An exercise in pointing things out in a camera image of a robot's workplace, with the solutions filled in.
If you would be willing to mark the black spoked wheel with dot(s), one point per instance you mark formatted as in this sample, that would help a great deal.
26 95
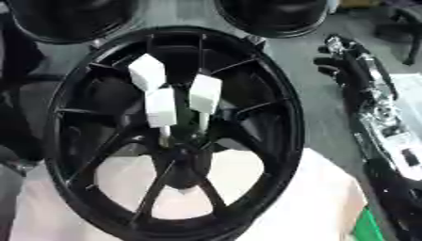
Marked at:
277 125

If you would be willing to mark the green bin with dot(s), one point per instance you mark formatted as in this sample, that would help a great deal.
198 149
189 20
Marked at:
367 226

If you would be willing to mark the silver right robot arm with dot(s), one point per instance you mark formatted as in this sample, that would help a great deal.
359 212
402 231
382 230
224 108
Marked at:
387 128

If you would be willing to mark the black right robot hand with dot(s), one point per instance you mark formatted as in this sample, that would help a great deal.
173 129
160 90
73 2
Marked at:
351 69

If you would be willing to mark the black office chair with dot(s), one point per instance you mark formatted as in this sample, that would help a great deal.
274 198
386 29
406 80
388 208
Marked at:
409 34

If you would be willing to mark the white pin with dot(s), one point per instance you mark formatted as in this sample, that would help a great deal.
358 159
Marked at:
147 72
161 108
205 93

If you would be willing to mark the black round tire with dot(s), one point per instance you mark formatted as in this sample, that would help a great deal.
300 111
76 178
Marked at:
274 15
71 19

